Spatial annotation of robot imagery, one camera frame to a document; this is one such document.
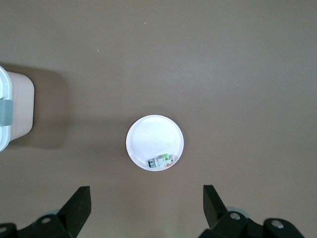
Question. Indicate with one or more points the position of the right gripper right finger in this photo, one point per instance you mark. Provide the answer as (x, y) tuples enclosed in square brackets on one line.
[(223, 223)]

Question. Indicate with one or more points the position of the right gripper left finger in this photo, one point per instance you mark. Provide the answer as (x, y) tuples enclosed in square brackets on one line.
[(69, 218)]

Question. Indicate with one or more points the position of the white lidded storage box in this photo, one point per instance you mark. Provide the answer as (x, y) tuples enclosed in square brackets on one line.
[(19, 106)]

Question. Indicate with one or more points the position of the pale pink round plate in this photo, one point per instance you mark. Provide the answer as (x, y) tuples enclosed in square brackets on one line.
[(153, 138)]

